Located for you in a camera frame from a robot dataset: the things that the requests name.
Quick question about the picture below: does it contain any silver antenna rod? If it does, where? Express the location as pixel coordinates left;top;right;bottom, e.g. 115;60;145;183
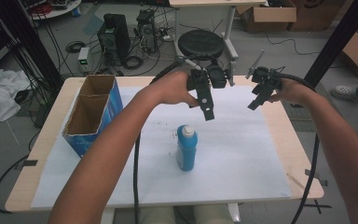
245;49;266;79

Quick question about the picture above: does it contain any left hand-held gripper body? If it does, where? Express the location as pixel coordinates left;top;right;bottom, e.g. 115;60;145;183
186;63;231;91

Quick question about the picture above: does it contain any white power supply unit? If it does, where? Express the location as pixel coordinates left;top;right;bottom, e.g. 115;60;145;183
77;46;90;74

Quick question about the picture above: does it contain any right hand-held gripper cable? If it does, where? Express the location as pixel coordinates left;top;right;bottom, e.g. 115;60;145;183
276;73;322;224

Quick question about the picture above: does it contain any large brown cardboard box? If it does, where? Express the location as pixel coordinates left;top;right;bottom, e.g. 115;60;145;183
287;0;353;32

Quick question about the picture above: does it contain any white cloth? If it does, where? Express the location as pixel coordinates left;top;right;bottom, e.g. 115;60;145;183
0;68;32;125

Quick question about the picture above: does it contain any round white table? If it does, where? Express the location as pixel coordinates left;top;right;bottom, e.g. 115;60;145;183
21;0;82;21

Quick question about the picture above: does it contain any black metal stand post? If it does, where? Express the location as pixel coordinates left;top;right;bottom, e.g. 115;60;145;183
303;0;358;89

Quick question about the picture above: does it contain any white paper sheet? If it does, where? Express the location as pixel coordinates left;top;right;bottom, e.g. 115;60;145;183
31;85;293;209

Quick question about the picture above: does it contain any open brown cardboard box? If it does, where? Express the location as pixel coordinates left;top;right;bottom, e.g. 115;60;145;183
236;3;297;33

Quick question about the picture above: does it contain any black computer tower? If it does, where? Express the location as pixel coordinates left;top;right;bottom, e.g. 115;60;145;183
97;13;131;64

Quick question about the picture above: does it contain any person's right hand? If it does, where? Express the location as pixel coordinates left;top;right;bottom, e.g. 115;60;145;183
268;77;312;105

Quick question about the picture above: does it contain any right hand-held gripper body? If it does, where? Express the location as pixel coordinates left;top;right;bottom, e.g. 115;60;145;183
251;65;283;94

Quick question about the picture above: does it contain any grey computer tower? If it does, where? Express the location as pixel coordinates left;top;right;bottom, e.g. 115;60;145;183
135;8;158;54

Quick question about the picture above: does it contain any blue cardboard box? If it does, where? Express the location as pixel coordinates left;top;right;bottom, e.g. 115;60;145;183
62;74;124;159

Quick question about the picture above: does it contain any person's left hand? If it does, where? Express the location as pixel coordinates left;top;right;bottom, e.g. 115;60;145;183
148;71;200;108

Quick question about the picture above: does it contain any black stand with cables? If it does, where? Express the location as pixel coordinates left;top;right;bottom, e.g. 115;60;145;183
0;0;65;91

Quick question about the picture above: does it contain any blue bottle with white cap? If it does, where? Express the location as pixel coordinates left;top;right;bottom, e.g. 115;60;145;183
176;124;199;173

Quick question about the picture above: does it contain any black tape piece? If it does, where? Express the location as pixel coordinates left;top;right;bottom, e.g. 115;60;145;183
14;159;39;171

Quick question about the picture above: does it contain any coiled black cable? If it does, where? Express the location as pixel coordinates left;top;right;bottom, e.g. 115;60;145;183
123;55;145;70
65;40;87;54

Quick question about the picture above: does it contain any black round stool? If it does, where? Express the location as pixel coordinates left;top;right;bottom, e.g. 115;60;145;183
177;29;227;61

